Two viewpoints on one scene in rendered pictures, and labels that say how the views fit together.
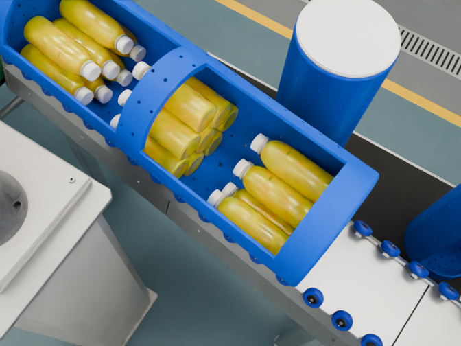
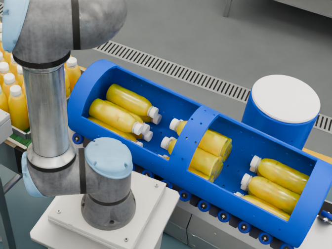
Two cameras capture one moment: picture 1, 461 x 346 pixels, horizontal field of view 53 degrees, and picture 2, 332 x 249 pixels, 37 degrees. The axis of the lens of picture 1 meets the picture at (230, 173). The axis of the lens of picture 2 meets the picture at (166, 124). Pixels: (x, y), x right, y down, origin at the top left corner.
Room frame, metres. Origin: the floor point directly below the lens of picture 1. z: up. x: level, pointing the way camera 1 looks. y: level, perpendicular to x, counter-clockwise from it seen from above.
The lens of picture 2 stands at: (-0.56, 0.40, 2.34)
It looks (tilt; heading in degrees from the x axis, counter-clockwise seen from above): 46 degrees down; 352
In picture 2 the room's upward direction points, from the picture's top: 9 degrees clockwise
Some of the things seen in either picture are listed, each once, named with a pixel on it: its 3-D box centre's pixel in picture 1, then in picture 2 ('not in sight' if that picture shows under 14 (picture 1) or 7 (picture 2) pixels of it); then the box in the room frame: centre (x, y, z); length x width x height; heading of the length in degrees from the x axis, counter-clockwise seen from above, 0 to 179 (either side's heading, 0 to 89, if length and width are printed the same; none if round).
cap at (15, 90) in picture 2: not in sight; (15, 90); (0.77, 0.78, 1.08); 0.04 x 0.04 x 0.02
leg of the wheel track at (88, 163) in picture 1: (90, 167); not in sight; (0.69, 0.54, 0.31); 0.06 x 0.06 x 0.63; 58
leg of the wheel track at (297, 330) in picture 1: (295, 336); not in sight; (0.18, -0.30, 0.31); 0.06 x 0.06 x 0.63; 58
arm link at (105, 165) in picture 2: not in sight; (106, 168); (0.23, 0.43, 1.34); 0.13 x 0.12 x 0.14; 97
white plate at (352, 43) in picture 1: (348, 33); (285, 98); (0.87, -0.26, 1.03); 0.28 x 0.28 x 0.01
